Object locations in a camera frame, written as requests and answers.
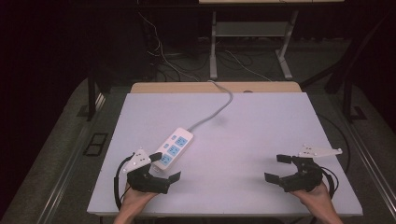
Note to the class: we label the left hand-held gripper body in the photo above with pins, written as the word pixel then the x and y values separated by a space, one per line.
pixel 146 182

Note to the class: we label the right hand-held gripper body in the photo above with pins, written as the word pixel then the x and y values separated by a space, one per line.
pixel 306 177

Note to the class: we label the white power strip blue sockets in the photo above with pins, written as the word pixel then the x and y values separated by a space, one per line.
pixel 174 147

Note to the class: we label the person's left hand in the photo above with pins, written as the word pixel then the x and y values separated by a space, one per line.
pixel 135 198

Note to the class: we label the person's right hand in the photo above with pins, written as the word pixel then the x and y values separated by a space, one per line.
pixel 316 197

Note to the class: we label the black floor socket plates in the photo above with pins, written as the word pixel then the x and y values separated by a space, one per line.
pixel 96 144

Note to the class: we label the black metal stand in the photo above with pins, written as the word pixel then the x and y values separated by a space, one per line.
pixel 348 93
pixel 91 93

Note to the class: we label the table with white top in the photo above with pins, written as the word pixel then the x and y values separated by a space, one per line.
pixel 218 87

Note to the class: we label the aluminium floor rail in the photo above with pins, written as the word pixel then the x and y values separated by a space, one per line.
pixel 67 168
pixel 370 161

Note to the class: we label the grey metal desk frame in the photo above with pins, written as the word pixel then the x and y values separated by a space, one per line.
pixel 249 28

